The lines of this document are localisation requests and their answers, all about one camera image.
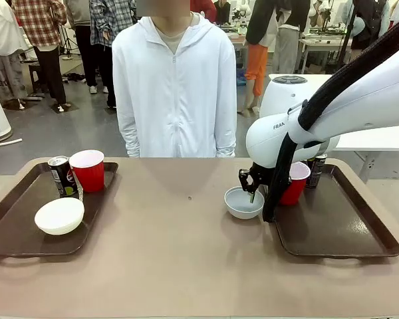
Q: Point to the black Pepsi can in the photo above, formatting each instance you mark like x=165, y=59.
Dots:
x=316, y=172

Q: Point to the person in grey trousers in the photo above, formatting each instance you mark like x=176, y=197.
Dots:
x=287, y=43

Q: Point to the person in orange trousers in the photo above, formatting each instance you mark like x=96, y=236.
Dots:
x=257, y=63

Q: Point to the brown plastic tray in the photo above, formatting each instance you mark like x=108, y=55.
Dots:
x=336, y=222
x=20, y=239

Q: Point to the white bowl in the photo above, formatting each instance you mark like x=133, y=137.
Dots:
x=241, y=207
x=60, y=217

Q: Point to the red plastic cup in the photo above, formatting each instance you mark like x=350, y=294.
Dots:
x=294, y=191
x=89, y=172

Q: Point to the person in red plaid shirt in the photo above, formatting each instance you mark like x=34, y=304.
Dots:
x=43, y=33

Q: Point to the white pipe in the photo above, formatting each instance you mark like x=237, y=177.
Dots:
x=6, y=141

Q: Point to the white desk with grey legs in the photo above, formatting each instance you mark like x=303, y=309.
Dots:
x=322, y=44

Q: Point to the black stool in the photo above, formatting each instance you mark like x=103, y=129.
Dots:
x=34, y=74

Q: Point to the black can with green print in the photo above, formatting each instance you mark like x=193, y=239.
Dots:
x=61, y=179

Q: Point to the person in white shirt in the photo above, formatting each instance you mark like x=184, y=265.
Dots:
x=1, y=36

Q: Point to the person in black jacket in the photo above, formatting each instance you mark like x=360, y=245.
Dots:
x=365, y=23

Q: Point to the person in white hoodie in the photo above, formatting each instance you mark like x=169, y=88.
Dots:
x=173, y=93

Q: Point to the black pole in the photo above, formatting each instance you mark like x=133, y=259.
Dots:
x=344, y=40

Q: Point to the person in black trousers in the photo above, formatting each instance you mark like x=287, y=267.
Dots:
x=83, y=50

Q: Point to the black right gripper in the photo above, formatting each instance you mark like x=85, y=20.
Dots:
x=260, y=177

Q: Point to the white table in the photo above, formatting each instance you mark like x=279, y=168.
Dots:
x=369, y=139

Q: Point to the person in blue plaid shirt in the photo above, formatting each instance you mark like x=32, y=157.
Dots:
x=103, y=30

